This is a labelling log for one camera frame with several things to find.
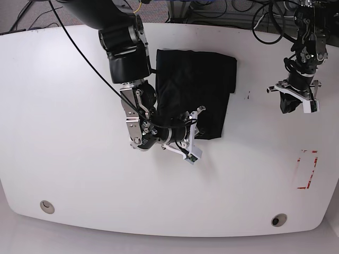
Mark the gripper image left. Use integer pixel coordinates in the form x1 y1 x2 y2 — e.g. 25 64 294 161
161 106 206 156

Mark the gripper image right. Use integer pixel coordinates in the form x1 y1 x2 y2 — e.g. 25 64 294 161
266 71 322 114

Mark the black t-shirt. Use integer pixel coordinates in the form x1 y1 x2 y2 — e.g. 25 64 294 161
156 50 237 140

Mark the red tape rectangle marking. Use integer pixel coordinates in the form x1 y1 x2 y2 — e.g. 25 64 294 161
293 150 318 190

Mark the right table grommet hole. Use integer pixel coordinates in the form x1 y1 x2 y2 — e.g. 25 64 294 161
271 214 287 227

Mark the table grommet hole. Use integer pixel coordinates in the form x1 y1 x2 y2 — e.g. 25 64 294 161
40 201 55 214
271 214 287 227

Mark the left table grommet hole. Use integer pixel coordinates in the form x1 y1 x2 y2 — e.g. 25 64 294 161
40 201 55 214

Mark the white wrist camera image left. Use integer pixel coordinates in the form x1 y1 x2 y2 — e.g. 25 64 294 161
184 146 202 165

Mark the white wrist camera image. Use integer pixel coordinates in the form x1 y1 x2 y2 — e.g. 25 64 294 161
184 146 202 165
302 99 320 114

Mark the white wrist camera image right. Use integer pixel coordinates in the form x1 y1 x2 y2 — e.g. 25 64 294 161
302 99 320 114

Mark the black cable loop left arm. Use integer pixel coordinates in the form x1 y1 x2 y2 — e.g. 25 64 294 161
250 1 296 46

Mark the aluminium frame stand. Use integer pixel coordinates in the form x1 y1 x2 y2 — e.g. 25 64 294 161
166 1 191 23

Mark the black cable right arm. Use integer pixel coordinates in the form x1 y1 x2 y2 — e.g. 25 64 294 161
47 0 149 120

